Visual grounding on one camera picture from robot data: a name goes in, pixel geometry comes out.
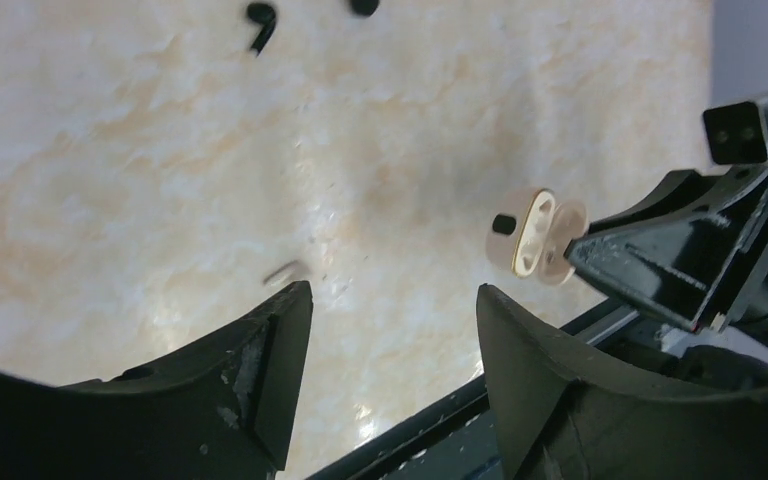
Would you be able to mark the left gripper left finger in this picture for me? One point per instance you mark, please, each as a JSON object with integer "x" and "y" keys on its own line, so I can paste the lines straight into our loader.
{"x": 220, "y": 407}

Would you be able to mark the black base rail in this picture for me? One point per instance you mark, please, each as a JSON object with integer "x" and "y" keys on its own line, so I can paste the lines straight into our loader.
{"x": 453, "y": 438}

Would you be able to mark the black earbud near stand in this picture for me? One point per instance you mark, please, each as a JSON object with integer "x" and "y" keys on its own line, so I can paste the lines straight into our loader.
{"x": 263, "y": 14}

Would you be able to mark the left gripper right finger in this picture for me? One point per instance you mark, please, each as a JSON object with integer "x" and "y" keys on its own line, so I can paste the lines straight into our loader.
{"x": 567, "y": 410}

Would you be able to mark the pink music stand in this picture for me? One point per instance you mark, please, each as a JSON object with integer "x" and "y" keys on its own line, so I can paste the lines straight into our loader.
{"x": 363, "y": 8}

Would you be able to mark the beige earbud charging case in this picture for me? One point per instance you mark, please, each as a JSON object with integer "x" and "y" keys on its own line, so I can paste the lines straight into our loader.
{"x": 531, "y": 231}

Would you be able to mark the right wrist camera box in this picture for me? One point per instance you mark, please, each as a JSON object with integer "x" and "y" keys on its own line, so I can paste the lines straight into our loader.
{"x": 737, "y": 134}

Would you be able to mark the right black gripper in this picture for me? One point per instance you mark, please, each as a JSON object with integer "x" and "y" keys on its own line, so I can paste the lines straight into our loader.
{"x": 695, "y": 247}

